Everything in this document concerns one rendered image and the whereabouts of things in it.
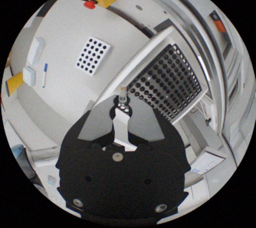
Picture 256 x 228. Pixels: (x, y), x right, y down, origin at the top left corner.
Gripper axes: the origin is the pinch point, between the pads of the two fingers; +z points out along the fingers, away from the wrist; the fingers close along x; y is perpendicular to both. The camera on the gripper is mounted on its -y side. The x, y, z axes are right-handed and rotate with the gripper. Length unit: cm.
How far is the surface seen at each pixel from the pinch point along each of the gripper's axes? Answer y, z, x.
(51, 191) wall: 231, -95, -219
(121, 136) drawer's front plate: 19.3, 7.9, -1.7
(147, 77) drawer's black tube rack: -0.2, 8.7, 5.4
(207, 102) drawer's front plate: 8.0, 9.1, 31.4
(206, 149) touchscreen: 50, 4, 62
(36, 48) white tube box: -18.3, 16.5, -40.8
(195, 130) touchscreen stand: 66, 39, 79
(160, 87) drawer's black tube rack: 2.5, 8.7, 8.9
